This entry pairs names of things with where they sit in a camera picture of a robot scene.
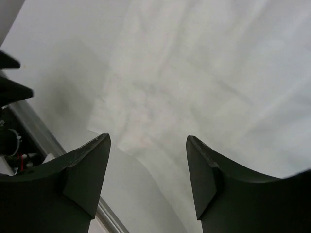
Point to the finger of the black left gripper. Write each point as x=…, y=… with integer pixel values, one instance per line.
x=11, y=91
x=8, y=62

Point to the aluminium table frame rail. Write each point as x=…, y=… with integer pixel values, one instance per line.
x=63, y=167

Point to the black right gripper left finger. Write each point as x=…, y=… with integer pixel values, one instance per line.
x=56, y=184

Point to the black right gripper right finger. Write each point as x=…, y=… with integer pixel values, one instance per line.
x=231, y=198

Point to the white fabric skirt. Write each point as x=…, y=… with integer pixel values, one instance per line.
x=234, y=73

